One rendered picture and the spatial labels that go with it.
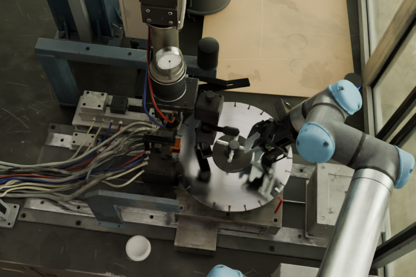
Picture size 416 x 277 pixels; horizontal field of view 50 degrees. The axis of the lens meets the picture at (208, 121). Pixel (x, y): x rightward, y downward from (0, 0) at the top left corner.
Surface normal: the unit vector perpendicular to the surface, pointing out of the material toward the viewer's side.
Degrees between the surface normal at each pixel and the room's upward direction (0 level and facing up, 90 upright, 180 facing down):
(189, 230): 0
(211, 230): 0
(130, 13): 90
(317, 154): 74
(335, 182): 0
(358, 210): 26
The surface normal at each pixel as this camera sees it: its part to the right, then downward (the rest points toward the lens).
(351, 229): -0.29, -0.70
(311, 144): -0.43, 0.61
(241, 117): 0.04, -0.49
